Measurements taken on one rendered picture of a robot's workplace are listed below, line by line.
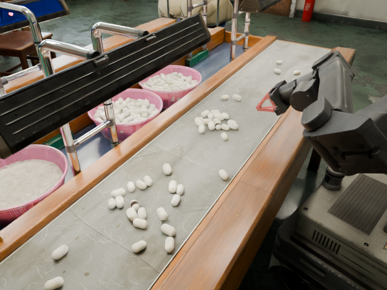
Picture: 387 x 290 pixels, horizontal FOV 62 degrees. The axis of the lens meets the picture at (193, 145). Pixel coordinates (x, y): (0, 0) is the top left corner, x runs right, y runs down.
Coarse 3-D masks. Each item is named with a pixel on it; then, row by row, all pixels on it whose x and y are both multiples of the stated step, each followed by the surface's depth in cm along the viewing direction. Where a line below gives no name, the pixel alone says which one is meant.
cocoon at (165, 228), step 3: (162, 225) 72; (165, 225) 72; (168, 225) 72; (162, 228) 72; (165, 228) 72; (168, 228) 72; (171, 228) 71; (174, 228) 72; (162, 231) 72; (165, 231) 72; (168, 231) 71; (171, 231) 71; (174, 231) 71; (168, 234) 71; (171, 234) 71; (174, 234) 72
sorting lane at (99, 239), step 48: (288, 48) 172; (192, 144) 101; (240, 144) 101; (96, 192) 84; (144, 192) 84; (192, 192) 84; (48, 240) 72; (96, 240) 72; (144, 240) 72; (0, 288) 62; (96, 288) 62; (144, 288) 62
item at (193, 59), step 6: (204, 0) 162; (192, 6) 154; (198, 6) 158; (204, 6) 164; (204, 12) 165; (204, 18) 167; (204, 48) 176; (198, 54) 172; (204, 54) 178; (186, 60) 166; (192, 60) 168; (198, 60) 174; (186, 66) 168
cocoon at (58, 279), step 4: (48, 280) 62; (52, 280) 62; (56, 280) 62; (60, 280) 62; (48, 284) 61; (52, 284) 61; (56, 284) 61; (60, 284) 62; (48, 288) 61; (52, 288) 61
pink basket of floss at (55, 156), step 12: (36, 144) 96; (12, 156) 95; (24, 156) 96; (48, 156) 96; (60, 156) 93; (60, 168) 94; (60, 180) 83; (48, 192) 80; (24, 204) 76; (0, 216) 77; (12, 216) 78
